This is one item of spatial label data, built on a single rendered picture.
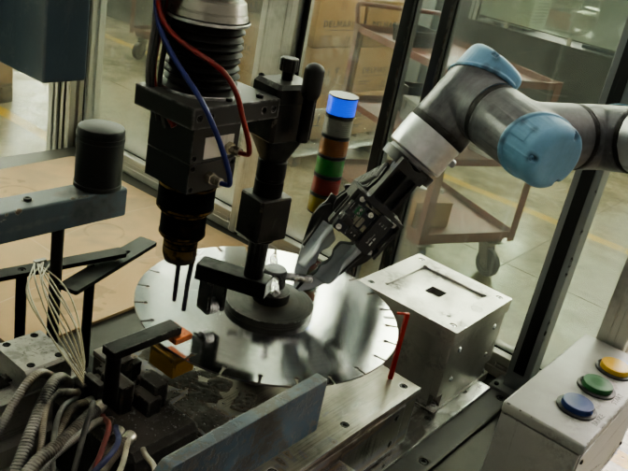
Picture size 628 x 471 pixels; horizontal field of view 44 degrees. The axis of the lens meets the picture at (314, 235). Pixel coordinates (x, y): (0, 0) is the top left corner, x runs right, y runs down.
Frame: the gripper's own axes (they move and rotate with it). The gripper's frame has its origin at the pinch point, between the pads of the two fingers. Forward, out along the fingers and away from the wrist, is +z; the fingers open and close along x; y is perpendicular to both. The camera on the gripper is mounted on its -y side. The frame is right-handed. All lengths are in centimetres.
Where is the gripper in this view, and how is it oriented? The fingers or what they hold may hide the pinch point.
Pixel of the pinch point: (302, 279)
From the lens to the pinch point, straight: 98.0
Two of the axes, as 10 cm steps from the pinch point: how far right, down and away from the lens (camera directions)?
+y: 0.2, 2.2, -9.8
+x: 7.6, 6.3, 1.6
